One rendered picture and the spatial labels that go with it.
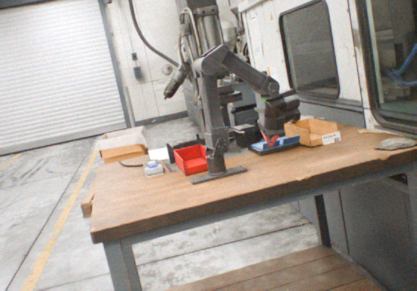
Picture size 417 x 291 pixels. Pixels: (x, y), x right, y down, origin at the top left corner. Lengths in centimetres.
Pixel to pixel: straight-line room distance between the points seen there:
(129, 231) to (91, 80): 986
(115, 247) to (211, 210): 30
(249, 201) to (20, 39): 1026
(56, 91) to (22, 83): 75
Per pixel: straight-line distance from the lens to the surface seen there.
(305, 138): 183
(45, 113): 1134
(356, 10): 200
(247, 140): 200
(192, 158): 196
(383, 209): 222
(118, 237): 137
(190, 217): 138
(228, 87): 195
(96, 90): 1115
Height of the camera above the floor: 131
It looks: 9 degrees down
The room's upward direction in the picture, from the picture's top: 11 degrees counter-clockwise
